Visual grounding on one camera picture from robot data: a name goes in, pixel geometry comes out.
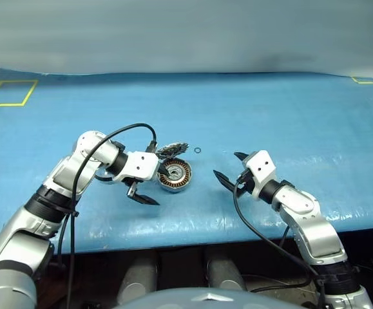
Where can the silver toothed motor lid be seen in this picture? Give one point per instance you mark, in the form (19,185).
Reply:
(176,148)

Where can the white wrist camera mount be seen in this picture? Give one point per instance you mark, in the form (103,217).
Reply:
(263,167)
(139,165)

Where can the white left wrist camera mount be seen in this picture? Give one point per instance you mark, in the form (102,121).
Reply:
(139,165)

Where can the silver motor housing copper windings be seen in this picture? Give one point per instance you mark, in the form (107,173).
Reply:
(175,175)

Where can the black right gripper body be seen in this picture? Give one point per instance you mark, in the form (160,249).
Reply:
(245,181)

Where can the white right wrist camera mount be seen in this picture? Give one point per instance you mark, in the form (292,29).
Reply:
(263,167)

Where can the grey robot torso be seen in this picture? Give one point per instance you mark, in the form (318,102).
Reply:
(205,301)

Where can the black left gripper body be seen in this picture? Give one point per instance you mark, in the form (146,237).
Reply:
(133,186)

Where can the blue plastic table cover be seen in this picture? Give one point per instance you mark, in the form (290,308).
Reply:
(205,112)

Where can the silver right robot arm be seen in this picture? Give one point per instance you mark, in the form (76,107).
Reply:
(305,212)

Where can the grey rounded robot leg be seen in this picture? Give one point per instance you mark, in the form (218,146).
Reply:
(225,273)
(138,280)

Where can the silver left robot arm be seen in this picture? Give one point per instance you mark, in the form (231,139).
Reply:
(60,180)

